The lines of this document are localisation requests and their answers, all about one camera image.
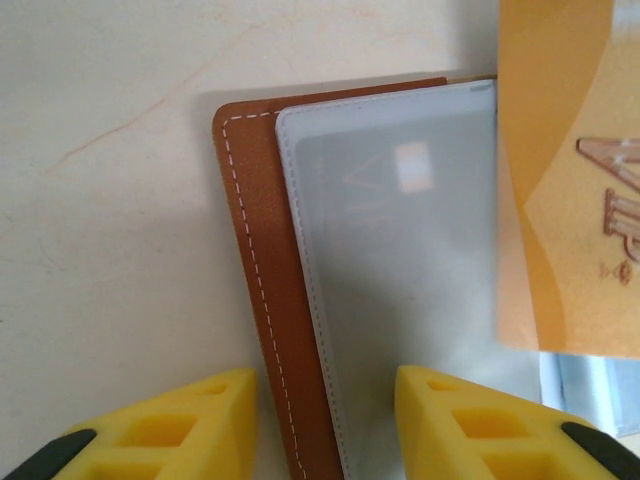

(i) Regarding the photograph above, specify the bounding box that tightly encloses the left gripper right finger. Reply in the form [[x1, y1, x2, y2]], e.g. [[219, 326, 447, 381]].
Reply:
[[393, 364, 640, 480]]

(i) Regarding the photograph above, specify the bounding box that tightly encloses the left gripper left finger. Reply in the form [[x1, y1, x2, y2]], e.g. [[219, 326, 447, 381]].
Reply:
[[0, 368, 259, 480]]

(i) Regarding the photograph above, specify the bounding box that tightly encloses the brown leather card holder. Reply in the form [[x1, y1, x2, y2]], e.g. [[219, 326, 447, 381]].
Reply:
[[212, 74, 640, 480]]

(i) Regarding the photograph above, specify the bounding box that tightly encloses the gold VIP card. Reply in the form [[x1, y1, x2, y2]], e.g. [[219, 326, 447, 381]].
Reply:
[[494, 0, 640, 361]]

